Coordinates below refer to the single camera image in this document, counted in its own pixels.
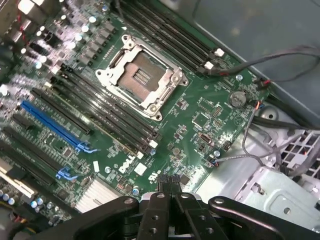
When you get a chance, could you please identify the black RAM slot white latch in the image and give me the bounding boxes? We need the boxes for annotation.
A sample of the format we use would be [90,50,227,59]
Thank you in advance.
[129,0,215,71]
[149,0,225,58]
[56,70,159,149]
[44,81,145,160]

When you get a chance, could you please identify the silver finned chipset heatsink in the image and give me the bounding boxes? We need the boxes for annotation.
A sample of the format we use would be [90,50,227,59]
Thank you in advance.
[74,178,121,214]

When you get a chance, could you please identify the green Dell motherboard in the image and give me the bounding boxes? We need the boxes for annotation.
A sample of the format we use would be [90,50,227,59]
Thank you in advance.
[0,0,272,226]

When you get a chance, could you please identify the silver coin cell battery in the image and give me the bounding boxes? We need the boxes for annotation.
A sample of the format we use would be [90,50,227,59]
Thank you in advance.
[229,90,247,108]

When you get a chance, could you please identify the white expansion slot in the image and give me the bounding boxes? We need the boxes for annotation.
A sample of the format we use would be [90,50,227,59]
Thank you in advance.
[0,164,36,199]

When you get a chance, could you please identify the black expansion slot blue latch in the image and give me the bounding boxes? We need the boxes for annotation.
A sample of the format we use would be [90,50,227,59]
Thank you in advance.
[1,126,79,181]

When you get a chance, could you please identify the silver metal CPU socket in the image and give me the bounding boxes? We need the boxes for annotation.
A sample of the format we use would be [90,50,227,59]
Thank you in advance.
[94,34,190,122]

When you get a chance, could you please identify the short black expansion slot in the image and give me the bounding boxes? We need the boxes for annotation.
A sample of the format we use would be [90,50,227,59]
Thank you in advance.
[11,113,35,130]

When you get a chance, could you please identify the grey metal PC case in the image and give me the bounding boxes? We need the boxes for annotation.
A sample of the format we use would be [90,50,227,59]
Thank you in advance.
[0,0,320,235]

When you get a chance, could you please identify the metal rear port block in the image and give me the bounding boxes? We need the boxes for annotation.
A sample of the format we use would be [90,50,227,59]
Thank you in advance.
[0,0,61,44]

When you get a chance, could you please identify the thin grey wire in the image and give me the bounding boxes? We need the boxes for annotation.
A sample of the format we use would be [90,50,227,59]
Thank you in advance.
[214,99,283,169]

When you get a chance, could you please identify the white plastic grille frame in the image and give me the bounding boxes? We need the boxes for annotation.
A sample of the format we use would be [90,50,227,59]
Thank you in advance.
[273,129,320,181]

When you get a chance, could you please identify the grey sleeved wire bundle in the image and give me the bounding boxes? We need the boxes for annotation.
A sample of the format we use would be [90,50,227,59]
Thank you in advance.
[208,44,320,83]

